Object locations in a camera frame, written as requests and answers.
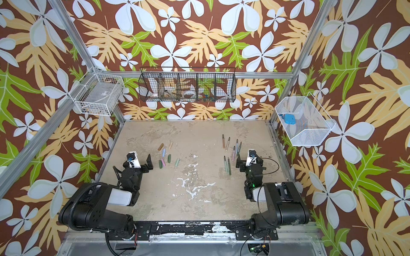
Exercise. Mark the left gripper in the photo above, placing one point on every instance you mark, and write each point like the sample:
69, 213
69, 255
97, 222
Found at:
149, 165

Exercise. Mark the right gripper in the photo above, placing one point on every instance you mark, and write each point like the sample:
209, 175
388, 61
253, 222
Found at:
250, 166

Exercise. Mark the light green pen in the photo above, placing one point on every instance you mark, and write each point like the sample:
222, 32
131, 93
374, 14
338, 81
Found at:
225, 165

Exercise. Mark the beige pen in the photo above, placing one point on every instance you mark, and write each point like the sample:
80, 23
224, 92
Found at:
227, 145

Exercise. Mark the pink pen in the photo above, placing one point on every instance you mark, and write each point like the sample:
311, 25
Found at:
234, 153

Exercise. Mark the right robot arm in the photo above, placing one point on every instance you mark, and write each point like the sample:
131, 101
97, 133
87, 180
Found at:
279, 204

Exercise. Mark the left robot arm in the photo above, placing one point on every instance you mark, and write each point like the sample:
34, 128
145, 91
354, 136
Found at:
86, 209

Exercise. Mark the blue object in basket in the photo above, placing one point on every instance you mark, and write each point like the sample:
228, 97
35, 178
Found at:
288, 118

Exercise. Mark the white mesh basket right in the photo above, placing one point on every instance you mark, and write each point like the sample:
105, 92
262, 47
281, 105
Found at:
313, 122

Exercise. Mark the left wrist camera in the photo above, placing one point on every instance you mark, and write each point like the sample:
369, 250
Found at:
133, 162

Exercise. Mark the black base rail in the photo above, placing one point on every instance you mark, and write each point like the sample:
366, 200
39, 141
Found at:
236, 230

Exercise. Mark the white wire basket left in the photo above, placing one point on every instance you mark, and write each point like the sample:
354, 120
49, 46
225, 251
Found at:
98, 94

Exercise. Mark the black wire basket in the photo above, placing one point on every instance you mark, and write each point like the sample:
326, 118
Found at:
190, 84

